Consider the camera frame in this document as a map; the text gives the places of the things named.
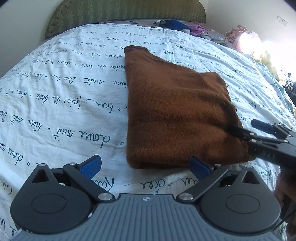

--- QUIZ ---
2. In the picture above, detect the pink clothes pile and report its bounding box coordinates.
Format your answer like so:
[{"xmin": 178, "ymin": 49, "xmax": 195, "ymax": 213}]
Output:
[{"xmin": 225, "ymin": 25, "xmax": 263, "ymax": 54}]

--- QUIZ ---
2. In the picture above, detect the dark blue garment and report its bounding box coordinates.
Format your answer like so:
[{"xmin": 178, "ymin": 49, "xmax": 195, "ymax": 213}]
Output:
[{"xmin": 161, "ymin": 19, "xmax": 191, "ymax": 34}]

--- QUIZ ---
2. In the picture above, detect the white quilt with script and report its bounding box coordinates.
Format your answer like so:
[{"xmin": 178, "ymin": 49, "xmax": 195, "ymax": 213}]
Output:
[{"xmin": 1, "ymin": 24, "xmax": 295, "ymax": 240}]

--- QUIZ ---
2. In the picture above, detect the green upholstered headboard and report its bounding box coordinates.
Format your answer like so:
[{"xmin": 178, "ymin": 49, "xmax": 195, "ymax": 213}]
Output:
[{"xmin": 45, "ymin": 0, "xmax": 206, "ymax": 39}]

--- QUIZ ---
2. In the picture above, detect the brown knit sweater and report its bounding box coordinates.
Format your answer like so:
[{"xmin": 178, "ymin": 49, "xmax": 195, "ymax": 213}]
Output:
[{"xmin": 124, "ymin": 46, "xmax": 254, "ymax": 169}]

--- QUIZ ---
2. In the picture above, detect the purple garment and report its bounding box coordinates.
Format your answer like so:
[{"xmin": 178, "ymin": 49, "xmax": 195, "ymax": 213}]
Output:
[{"xmin": 188, "ymin": 24, "xmax": 208, "ymax": 37}]

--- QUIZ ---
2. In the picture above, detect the white wall socket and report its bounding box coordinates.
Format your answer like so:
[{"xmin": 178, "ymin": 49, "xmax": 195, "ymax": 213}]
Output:
[{"xmin": 276, "ymin": 16, "xmax": 287, "ymax": 27}]

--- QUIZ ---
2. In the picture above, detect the person's right hand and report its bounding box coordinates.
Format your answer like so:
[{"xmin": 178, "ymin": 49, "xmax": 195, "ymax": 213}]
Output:
[{"xmin": 274, "ymin": 173, "xmax": 295, "ymax": 208}]

